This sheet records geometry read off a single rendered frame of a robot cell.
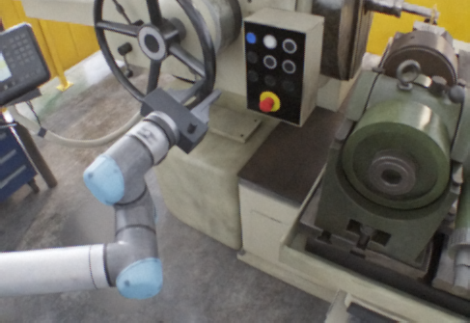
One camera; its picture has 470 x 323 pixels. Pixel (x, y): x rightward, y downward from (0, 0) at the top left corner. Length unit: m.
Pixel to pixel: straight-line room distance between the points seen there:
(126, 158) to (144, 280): 0.19
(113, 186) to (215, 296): 1.26
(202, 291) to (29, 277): 1.26
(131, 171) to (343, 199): 0.37
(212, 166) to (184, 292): 0.70
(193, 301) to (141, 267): 1.21
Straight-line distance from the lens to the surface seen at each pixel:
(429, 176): 0.58
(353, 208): 0.63
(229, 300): 1.71
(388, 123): 0.52
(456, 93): 0.57
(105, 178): 0.53
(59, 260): 0.57
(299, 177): 1.33
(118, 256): 0.55
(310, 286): 1.70
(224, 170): 1.37
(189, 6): 0.63
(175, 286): 1.78
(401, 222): 0.63
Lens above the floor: 1.59
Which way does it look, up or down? 43 degrees down
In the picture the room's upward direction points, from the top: 4 degrees counter-clockwise
